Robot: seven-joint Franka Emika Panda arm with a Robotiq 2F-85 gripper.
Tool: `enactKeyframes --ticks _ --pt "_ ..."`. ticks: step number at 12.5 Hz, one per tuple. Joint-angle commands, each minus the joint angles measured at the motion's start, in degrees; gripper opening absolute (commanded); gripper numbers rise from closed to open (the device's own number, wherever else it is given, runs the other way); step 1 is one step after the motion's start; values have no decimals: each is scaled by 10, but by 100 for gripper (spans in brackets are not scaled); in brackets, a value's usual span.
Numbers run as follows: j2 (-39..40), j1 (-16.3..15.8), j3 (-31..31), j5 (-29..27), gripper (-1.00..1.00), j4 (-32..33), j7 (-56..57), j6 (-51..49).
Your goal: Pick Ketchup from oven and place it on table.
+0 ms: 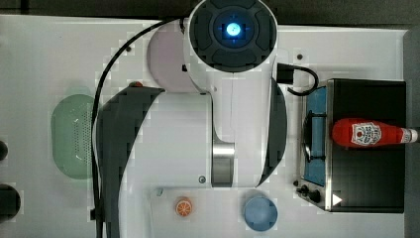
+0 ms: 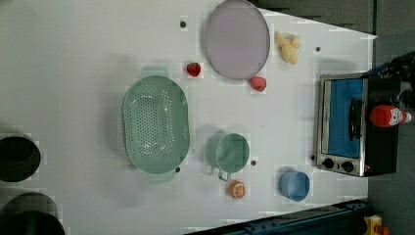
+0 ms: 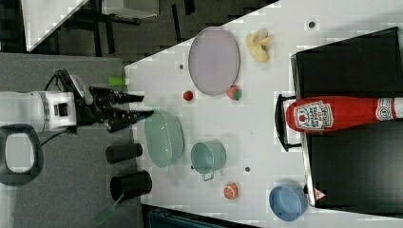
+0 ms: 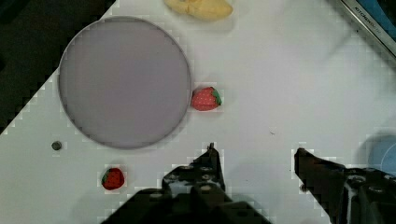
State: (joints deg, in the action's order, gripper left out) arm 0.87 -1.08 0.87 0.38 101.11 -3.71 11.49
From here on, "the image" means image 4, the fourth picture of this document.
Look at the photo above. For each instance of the round purple plate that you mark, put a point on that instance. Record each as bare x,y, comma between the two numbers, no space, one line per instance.
124,82

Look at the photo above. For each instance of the yellow toy banana bunch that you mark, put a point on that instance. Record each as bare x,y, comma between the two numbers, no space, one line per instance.
207,10

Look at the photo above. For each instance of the blue bowl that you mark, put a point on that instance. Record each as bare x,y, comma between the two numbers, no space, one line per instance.
383,155

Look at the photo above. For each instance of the black toaster oven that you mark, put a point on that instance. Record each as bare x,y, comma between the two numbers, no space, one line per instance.
377,18

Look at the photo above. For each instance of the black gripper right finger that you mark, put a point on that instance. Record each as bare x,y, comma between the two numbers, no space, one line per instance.
348,195

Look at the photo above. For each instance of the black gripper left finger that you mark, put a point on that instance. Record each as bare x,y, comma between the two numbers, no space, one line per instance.
204,170

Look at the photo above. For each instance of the red toy strawberry with leaves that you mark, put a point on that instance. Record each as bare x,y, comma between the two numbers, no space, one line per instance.
206,99

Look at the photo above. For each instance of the small dark red strawberry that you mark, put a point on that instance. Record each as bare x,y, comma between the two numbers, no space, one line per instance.
113,179

